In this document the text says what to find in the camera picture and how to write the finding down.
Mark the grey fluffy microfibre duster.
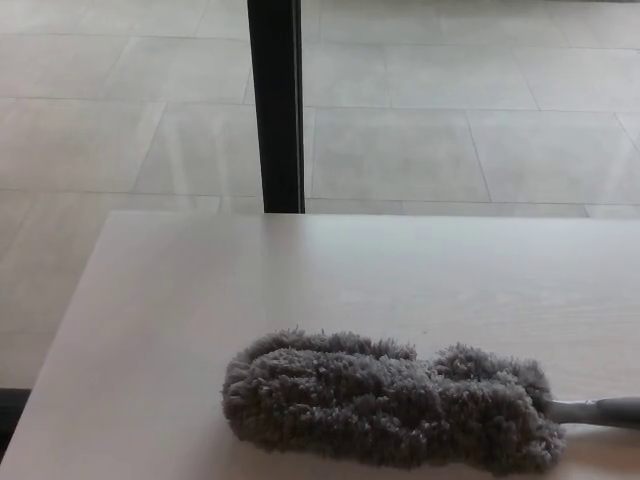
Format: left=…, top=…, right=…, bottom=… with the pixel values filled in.
left=221, top=325, right=640, bottom=475

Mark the black vertical frame post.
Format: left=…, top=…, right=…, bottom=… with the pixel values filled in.
left=246, top=0, right=307, bottom=215

